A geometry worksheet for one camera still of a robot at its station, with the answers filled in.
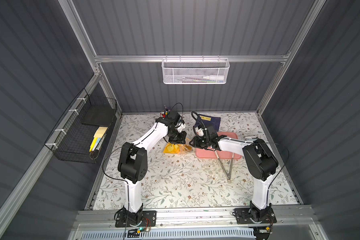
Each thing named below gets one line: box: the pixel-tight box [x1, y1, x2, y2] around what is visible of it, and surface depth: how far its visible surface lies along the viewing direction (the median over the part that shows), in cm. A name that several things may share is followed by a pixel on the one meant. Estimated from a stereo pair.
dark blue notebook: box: [194, 114, 221, 132], surface depth 117 cm
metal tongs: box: [214, 149, 234, 182], surface depth 91 cm
